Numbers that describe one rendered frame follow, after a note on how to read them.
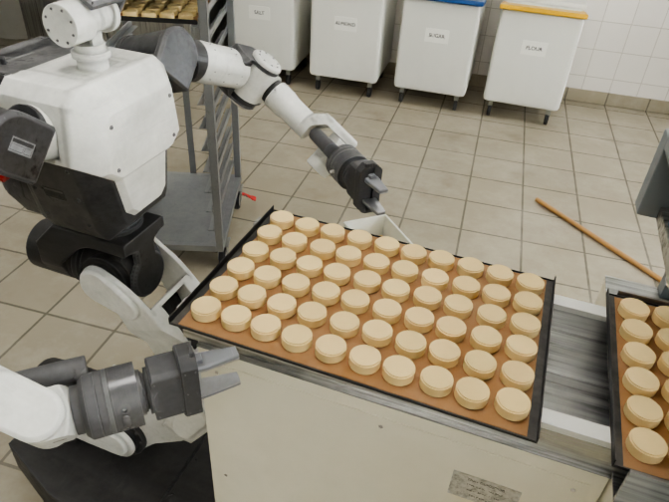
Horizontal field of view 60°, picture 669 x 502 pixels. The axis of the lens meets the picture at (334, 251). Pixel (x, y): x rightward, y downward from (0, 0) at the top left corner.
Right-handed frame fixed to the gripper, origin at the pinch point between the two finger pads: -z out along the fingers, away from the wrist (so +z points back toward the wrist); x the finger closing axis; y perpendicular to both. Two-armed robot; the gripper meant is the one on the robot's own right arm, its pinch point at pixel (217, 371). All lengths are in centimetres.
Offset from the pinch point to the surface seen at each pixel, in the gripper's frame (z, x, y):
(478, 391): -34.7, -1.9, -15.9
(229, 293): -7.0, -2.4, 19.0
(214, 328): -2.7, -4.0, 13.1
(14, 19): 41, -79, 520
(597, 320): -68, -5, -8
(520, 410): -38.3, -1.9, -21.0
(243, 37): -114, -62, 370
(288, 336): -12.7, -2.0, 5.1
